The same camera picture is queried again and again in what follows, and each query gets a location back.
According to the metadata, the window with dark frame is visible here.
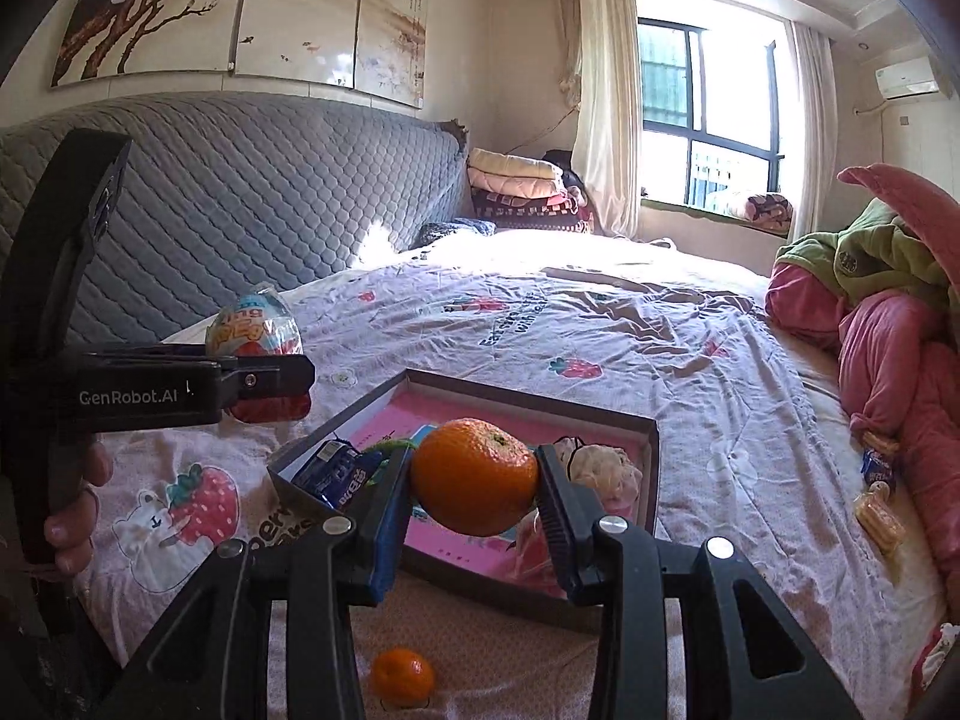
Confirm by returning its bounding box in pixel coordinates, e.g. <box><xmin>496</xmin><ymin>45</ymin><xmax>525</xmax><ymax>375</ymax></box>
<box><xmin>638</xmin><ymin>18</ymin><xmax>782</xmax><ymax>215</ymax></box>

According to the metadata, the cream curtain right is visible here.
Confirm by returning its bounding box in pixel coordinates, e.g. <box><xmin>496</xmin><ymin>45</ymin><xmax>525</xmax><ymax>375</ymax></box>
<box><xmin>786</xmin><ymin>21</ymin><xmax>839</xmax><ymax>241</ymax></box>

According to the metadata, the pink blue book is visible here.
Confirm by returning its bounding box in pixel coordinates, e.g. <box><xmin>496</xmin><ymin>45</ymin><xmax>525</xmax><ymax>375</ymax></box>
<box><xmin>348</xmin><ymin>386</ymin><xmax>651</xmax><ymax>605</ymax></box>

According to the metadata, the pink blanket pile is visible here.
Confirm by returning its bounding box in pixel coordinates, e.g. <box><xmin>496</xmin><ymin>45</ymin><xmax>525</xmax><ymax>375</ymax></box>
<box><xmin>765</xmin><ymin>163</ymin><xmax>958</xmax><ymax>608</ymax></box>

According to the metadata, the floral wall painting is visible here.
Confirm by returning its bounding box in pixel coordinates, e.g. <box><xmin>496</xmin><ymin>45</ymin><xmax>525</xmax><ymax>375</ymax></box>
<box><xmin>50</xmin><ymin>0</ymin><xmax>427</xmax><ymax>107</ymax></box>

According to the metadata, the cream curtain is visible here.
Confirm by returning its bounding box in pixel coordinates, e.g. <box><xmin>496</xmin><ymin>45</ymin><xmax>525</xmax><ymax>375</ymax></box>
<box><xmin>558</xmin><ymin>0</ymin><xmax>643</xmax><ymax>239</ymax></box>
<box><xmin>786</xmin><ymin>21</ymin><xmax>839</xmax><ymax>241</ymax></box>

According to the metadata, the person's left hand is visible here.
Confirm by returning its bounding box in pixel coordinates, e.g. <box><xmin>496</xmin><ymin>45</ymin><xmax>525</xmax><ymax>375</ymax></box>
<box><xmin>44</xmin><ymin>439</ymin><xmax>114</xmax><ymax>578</ymax></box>

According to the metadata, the floral cushion on sill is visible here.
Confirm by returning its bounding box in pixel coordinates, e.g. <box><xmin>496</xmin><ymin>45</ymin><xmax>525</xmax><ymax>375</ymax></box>
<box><xmin>743</xmin><ymin>193</ymin><xmax>794</xmax><ymax>236</ymax></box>

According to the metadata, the orange mandarin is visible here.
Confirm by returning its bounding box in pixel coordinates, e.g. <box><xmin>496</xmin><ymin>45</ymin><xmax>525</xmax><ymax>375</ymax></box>
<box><xmin>410</xmin><ymin>418</ymin><xmax>539</xmax><ymax>538</ymax></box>
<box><xmin>370</xmin><ymin>647</ymin><xmax>436</xmax><ymax>709</ymax></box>

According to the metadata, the small blue snack packet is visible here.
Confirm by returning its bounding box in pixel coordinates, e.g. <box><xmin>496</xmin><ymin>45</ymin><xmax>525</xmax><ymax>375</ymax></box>
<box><xmin>861</xmin><ymin>445</ymin><xmax>896</xmax><ymax>493</ymax></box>

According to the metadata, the beige mesh scrunchie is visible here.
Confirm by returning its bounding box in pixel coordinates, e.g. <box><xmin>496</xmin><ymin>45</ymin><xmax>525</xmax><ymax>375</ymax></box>
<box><xmin>553</xmin><ymin>436</ymin><xmax>643</xmax><ymax>522</ymax></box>

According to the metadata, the folded blankets stack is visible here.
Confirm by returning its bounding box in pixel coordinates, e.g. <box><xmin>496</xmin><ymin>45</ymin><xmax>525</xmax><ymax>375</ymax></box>
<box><xmin>467</xmin><ymin>148</ymin><xmax>599</xmax><ymax>234</ymax></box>

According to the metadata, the floral scrunchie at edge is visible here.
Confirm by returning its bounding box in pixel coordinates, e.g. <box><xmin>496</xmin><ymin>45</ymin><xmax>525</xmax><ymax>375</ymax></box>
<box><xmin>910</xmin><ymin>622</ymin><xmax>958</xmax><ymax>707</ymax></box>

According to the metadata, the red white surprise egg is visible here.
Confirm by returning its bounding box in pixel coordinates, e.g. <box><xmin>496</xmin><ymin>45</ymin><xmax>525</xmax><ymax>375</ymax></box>
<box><xmin>203</xmin><ymin>280</ymin><xmax>313</xmax><ymax>425</ymax></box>

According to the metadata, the cream curtain left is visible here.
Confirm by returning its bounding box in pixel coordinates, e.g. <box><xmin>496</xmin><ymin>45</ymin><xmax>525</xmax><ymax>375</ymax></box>
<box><xmin>558</xmin><ymin>0</ymin><xmax>643</xmax><ymax>239</ymax></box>

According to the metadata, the yellow biscuit packet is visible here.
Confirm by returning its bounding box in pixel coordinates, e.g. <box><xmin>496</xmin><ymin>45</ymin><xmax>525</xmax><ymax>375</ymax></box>
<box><xmin>854</xmin><ymin>481</ymin><xmax>907</xmax><ymax>556</ymax></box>

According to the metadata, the green fuzzy ring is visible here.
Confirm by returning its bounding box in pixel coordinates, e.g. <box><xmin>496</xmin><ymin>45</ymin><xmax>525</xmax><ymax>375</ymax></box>
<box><xmin>362</xmin><ymin>437</ymin><xmax>420</xmax><ymax>467</ymax></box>

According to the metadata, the green blanket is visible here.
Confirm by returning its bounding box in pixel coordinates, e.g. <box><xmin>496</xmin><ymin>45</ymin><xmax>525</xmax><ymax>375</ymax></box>
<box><xmin>771</xmin><ymin>199</ymin><xmax>958</xmax><ymax>328</ymax></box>

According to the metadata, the dark cardboard box tray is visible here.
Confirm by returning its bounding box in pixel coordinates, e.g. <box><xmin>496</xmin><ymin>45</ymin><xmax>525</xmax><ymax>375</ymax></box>
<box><xmin>266</xmin><ymin>367</ymin><xmax>662</xmax><ymax>636</ymax></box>

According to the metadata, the white air conditioner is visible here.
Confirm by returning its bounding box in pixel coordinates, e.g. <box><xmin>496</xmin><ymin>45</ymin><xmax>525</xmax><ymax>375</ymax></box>
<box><xmin>875</xmin><ymin>55</ymin><xmax>940</xmax><ymax>101</ymax></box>

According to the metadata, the grey quilted headboard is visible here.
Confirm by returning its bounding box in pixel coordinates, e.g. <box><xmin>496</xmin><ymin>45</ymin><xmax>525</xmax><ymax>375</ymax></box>
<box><xmin>2</xmin><ymin>93</ymin><xmax>469</xmax><ymax>344</ymax></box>

